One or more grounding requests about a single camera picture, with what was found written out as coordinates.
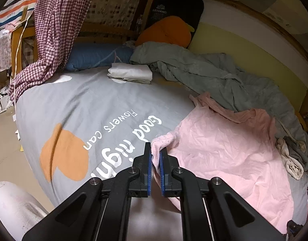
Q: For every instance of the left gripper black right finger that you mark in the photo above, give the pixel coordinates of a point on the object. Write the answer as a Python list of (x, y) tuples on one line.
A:
[(211, 209)]

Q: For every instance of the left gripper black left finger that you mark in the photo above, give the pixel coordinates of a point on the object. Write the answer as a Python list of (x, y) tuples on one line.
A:
[(99, 209)]

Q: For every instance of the pink printed t-shirt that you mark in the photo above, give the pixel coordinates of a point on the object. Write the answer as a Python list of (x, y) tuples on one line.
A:
[(212, 141)]

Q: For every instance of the folded grey and cream clothes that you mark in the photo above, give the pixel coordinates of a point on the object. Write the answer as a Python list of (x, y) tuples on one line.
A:
[(294, 155)]

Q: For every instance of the white stool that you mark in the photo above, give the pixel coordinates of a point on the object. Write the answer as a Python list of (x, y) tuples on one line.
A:
[(19, 211)]

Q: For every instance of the grey printed bed sheet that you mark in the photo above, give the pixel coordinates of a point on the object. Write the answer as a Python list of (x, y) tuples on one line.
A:
[(84, 124)]

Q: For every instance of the grey-green crumpled blanket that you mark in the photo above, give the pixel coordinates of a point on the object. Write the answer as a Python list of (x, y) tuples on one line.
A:
[(229, 85)]

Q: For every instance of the folded white cloth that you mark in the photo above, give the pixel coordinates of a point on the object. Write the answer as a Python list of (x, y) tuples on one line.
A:
[(131, 73)]

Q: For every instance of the blue bolster pillow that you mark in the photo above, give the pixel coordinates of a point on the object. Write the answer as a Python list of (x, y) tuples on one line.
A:
[(85, 56)]

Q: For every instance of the orange plush toy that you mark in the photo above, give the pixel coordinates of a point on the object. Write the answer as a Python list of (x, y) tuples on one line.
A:
[(170, 30)]

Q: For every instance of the black cushion with logo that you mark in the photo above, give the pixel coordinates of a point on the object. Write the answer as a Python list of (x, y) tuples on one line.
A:
[(189, 11)]

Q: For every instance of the patterned brown hanging fabric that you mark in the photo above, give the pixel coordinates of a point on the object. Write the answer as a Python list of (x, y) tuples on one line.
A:
[(113, 13)]

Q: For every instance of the red checkered curtain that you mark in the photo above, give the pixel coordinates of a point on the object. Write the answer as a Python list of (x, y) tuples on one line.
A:
[(57, 24)]

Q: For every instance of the striped hanging cloth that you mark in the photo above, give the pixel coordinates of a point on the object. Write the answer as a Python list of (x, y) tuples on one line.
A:
[(12, 11)]

